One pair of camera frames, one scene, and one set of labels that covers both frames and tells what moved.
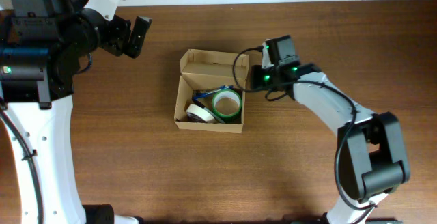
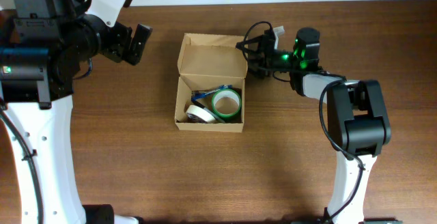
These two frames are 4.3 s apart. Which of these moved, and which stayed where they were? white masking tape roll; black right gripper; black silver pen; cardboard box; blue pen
Moved: black right gripper; cardboard box
Stayed: blue pen; white masking tape roll; black silver pen
